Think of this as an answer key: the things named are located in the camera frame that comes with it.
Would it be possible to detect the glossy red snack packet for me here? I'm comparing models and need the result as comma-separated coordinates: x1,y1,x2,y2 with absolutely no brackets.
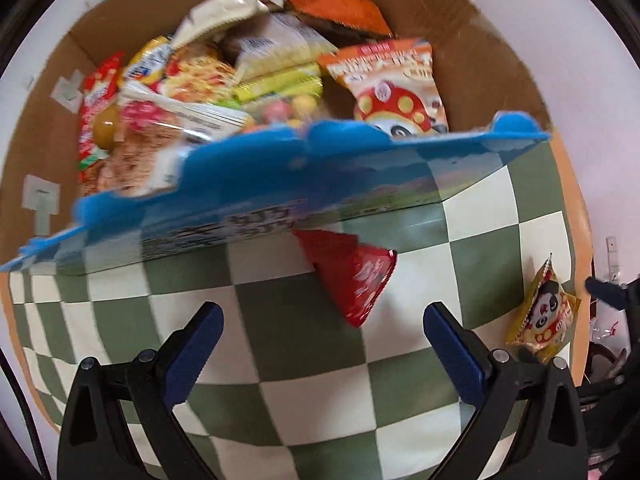
292,230,399,330

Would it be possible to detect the orange-red snack packet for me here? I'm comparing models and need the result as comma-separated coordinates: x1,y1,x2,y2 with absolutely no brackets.
287,0,394,39

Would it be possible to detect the pinkish grey snack packet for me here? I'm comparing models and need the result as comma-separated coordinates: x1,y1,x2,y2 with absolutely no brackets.
222,12,342,82

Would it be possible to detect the white wall fixture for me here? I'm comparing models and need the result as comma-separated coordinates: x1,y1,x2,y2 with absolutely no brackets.
604,235,621,281

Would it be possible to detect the colourful candy bag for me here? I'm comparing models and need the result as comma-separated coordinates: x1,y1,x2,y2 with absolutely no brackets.
245,97,326,129

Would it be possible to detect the brown cardboard box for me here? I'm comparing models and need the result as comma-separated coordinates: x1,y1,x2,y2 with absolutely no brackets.
0,0,554,274

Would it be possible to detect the beige snack packet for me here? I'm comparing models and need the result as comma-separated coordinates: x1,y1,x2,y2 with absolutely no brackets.
172,0,289,49

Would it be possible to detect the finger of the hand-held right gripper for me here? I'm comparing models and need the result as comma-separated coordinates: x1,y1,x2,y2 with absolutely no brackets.
576,379,632,408
585,276,628,311

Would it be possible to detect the yellow panda snack packet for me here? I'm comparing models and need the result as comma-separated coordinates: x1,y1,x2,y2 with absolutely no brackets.
506,255,582,365

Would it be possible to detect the orange panda snack packet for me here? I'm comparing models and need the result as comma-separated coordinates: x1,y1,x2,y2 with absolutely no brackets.
317,37,450,139

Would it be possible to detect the clear bread packet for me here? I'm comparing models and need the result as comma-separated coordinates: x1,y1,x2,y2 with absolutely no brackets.
107,82,257,199

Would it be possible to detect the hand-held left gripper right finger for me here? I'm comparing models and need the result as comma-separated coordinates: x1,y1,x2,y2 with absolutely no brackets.
422,301,588,480

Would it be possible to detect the green white checkered mat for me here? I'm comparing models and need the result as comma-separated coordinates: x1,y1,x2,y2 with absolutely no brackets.
0,135,596,480

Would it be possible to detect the yellow jelly cup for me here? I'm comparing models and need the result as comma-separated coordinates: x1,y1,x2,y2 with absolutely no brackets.
92,107,121,149

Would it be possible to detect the tall red snack packet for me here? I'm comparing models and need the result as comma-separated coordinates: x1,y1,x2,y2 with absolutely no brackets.
77,50,126,197

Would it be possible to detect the black cable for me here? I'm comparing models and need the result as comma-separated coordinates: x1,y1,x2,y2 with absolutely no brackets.
0,350,51,480

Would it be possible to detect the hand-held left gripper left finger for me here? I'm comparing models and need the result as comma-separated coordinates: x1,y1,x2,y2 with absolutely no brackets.
57,301,224,480

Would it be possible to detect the yellow cheese noodle packet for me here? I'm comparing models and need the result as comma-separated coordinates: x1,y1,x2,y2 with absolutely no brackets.
122,35,242,107

